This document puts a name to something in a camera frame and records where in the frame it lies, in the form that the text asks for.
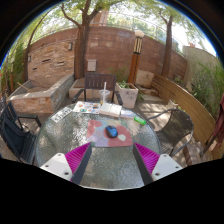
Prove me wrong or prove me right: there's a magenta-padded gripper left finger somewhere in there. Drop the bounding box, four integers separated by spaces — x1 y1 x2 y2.
39 142 93 185

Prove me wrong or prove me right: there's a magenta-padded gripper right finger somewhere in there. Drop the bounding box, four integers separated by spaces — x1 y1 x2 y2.
132 142 184 186

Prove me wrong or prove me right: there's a blue and black computer mouse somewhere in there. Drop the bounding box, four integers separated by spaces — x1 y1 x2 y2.
105 125 119 139

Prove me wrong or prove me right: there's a floral print mouse pad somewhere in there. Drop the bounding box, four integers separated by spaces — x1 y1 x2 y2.
86 119 134 148

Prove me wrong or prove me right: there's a green plastic packet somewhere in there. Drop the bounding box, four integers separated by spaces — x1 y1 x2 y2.
133 115 147 126

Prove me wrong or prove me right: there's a grey wicker metal chair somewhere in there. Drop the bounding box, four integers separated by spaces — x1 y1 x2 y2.
147 108 195 158

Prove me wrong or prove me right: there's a white license plate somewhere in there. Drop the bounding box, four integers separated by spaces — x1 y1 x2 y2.
50 106 73 123

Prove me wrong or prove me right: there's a pale blue booklet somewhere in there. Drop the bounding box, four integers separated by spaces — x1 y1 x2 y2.
120 109 136 120

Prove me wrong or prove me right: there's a colourful open magazine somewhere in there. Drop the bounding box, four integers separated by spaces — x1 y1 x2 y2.
72 100 102 115

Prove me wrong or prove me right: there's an open white book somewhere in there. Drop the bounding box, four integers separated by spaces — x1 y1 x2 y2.
98 102 123 118

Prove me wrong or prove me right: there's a white square planter box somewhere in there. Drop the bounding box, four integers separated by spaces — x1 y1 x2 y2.
115 81 139 110

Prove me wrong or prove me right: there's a black slatted patio chair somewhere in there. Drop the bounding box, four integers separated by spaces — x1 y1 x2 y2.
0 100 43 165

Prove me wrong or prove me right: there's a clear plastic cup with straw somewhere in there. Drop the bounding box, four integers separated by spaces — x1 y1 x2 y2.
98 81 111 106

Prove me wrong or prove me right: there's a curved wooden bench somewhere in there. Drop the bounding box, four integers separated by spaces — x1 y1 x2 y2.
150 73 224 160

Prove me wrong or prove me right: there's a stone raised garden bed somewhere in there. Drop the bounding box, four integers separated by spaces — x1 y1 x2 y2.
7 73 75 115

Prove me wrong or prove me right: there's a dark red hanging fabric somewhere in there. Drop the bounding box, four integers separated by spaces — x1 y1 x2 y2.
203 93 224 155

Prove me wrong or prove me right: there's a dark wooden slatted chair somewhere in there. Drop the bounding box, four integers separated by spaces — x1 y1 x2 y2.
71 72 124 107

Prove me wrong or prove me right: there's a pale stone slab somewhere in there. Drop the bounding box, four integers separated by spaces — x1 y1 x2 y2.
135 69 155 88

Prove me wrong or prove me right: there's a grey utility box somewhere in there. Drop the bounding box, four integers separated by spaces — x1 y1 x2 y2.
86 58 98 72

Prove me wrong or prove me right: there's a thin curved tree trunk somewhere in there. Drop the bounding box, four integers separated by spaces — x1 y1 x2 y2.
22 13 48 83

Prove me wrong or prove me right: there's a thick tree trunk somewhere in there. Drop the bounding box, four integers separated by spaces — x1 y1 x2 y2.
61 0 101 80

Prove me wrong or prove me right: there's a slender straight tree trunk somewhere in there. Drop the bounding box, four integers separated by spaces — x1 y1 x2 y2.
159 13 175 78

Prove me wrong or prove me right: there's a wooden garden lamp post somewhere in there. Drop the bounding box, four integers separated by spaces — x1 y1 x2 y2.
127 29 146 86

